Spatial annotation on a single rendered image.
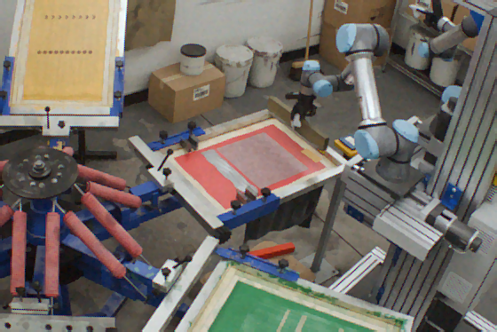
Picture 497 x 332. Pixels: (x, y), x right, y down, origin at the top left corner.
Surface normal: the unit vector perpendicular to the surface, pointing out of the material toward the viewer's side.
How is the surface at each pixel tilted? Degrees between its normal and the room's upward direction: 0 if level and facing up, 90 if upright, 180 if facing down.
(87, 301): 0
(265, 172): 0
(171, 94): 88
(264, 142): 0
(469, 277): 90
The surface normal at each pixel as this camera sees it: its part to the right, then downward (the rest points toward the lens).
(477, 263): -0.68, 0.37
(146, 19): 0.17, 0.60
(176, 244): 0.13, -0.79
